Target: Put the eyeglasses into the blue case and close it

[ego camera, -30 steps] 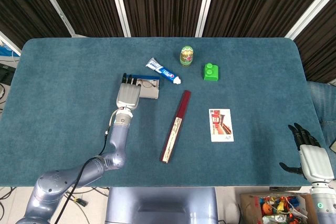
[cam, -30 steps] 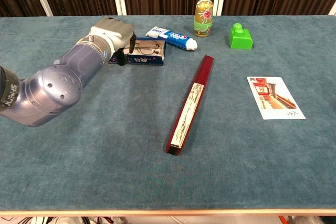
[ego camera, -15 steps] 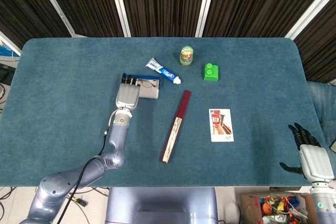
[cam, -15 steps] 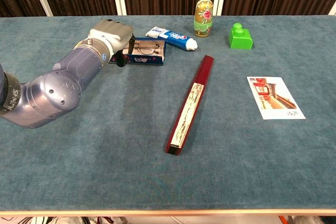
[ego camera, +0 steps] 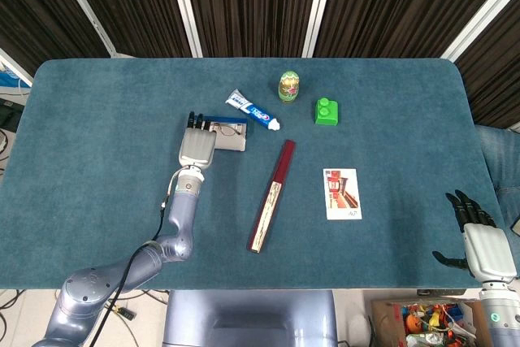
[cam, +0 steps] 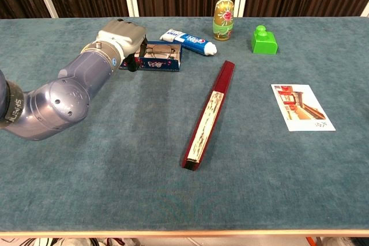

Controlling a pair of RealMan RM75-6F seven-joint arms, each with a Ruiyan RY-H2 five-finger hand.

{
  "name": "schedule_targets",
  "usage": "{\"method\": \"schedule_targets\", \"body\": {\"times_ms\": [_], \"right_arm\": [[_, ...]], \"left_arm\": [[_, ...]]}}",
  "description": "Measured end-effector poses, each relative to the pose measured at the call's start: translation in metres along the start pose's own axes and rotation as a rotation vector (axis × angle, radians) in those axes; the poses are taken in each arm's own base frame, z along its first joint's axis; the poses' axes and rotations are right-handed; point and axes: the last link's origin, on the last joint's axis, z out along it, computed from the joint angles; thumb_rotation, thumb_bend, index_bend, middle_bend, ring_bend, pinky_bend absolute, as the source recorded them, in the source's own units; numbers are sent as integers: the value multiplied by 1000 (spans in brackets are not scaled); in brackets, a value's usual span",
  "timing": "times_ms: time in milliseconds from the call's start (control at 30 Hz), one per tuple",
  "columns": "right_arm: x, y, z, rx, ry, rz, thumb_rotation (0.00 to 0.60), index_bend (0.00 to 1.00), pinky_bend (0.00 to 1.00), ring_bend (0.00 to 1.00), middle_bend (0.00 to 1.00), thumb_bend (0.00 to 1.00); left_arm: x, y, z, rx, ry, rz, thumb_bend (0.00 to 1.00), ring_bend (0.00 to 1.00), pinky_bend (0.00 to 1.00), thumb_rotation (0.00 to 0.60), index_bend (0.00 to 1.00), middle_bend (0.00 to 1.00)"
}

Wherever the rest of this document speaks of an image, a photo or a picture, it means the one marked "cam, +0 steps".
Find wire-frame eyeglasses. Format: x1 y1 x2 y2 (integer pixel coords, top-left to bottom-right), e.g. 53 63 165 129
140 43 177 60

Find dark red folded fan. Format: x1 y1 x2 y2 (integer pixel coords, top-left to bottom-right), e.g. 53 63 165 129
182 60 236 171

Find red picture postcard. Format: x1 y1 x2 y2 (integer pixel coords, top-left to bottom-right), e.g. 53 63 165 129
270 84 337 132

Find blue white toothpaste tube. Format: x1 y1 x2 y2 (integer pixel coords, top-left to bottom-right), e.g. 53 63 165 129
159 28 219 56

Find teal table cloth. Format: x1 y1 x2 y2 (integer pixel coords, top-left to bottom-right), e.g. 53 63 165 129
0 17 369 232

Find cardboard box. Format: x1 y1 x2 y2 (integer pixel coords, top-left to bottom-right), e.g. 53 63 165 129
119 41 183 73

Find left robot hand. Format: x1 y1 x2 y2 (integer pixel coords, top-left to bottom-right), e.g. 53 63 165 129
96 18 147 73

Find green toy building block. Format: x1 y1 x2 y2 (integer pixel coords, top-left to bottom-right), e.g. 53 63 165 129
251 25 279 55

